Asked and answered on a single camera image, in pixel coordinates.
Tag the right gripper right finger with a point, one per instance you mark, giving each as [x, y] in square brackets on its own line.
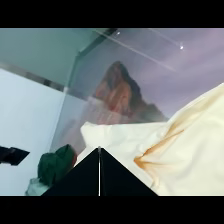
[120, 180]

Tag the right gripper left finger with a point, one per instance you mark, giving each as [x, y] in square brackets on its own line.
[83, 180]

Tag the cream shirt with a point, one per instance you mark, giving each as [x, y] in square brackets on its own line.
[190, 150]

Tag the dark green garment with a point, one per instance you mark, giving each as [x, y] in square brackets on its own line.
[55, 165]

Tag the pale green garment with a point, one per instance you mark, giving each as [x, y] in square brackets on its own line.
[35, 188]

